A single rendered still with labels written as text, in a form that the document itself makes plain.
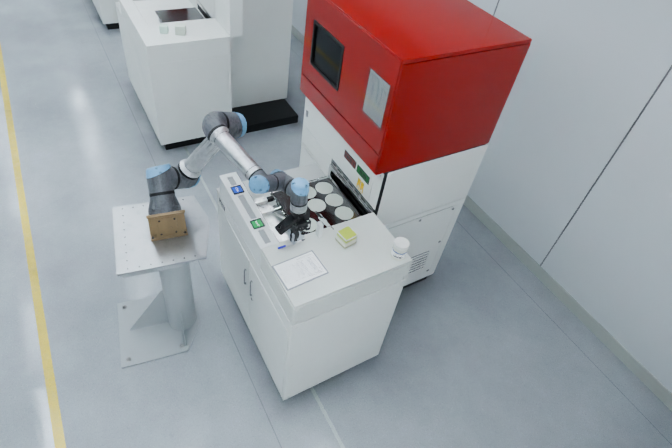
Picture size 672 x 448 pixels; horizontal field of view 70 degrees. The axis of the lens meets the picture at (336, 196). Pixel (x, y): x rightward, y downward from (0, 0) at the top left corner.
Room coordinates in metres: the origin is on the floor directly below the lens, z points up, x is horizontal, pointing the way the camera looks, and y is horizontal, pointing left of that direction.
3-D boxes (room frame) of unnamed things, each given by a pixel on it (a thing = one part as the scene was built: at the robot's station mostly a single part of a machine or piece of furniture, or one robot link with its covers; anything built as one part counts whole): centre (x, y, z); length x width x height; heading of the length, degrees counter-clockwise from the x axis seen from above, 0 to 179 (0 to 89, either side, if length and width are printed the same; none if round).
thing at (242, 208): (1.66, 0.42, 0.89); 0.55 x 0.09 x 0.14; 36
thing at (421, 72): (2.30, -0.23, 1.52); 0.81 x 0.75 x 0.59; 36
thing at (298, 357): (1.70, 0.13, 0.41); 0.97 x 0.64 x 0.82; 36
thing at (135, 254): (1.54, 0.82, 0.75); 0.45 x 0.44 x 0.13; 118
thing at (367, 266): (1.46, -0.06, 0.89); 0.62 x 0.35 x 0.14; 126
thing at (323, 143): (2.11, 0.03, 1.02); 0.82 x 0.03 x 0.40; 36
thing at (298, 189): (1.49, 0.16, 1.28); 0.09 x 0.08 x 0.11; 58
